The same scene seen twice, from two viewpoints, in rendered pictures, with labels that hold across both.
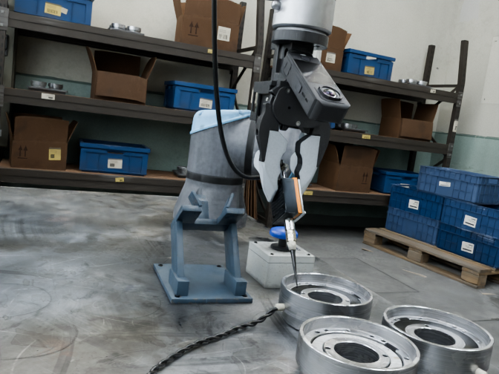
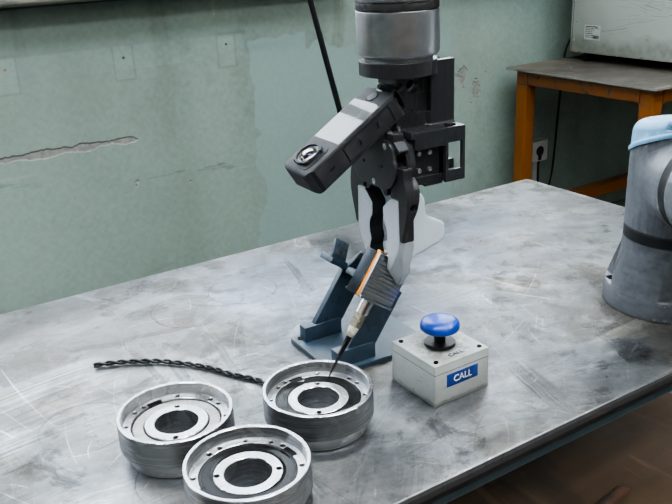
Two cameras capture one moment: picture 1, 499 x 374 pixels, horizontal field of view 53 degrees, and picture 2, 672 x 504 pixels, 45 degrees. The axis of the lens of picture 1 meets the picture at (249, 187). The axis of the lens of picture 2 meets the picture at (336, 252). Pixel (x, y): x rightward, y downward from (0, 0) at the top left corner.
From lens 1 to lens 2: 0.93 m
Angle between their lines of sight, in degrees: 79
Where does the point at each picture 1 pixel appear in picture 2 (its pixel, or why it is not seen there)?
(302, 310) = (270, 389)
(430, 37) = not seen: outside the picture
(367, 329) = (226, 422)
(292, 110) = (367, 163)
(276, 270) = (399, 363)
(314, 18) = (361, 45)
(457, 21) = not seen: outside the picture
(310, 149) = (392, 217)
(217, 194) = (632, 258)
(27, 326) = (201, 309)
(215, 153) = (633, 191)
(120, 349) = (185, 344)
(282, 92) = not seen: hidden behind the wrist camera
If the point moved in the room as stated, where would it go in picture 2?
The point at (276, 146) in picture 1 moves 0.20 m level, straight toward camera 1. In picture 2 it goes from (364, 206) to (157, 222)
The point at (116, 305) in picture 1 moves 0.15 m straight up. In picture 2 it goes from (266, 323) to (256, 206)
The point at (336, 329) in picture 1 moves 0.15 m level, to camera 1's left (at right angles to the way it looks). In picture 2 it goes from (224, 408) to (219, 336)
